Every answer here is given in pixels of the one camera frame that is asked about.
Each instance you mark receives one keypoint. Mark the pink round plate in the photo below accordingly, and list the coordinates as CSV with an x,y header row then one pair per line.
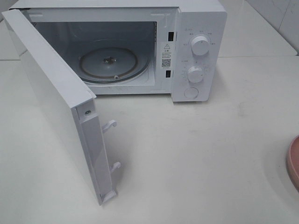
x,y
293,162

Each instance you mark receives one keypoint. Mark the white microwave oven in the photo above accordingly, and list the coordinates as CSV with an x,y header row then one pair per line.
x,y
163,29

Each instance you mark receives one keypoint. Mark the white round door button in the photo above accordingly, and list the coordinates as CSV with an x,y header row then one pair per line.
x,y
191,92

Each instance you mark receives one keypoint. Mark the white microwave door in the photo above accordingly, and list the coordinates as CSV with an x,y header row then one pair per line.
x,y
67,103

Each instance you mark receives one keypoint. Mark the glass microwave turntable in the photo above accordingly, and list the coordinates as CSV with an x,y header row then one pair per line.
x,y
111,65

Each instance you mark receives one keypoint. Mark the white upper power knob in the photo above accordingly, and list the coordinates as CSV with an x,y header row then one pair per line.
x,y
200,45

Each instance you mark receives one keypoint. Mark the white timer knob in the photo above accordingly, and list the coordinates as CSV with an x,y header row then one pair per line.
x,y
195,74

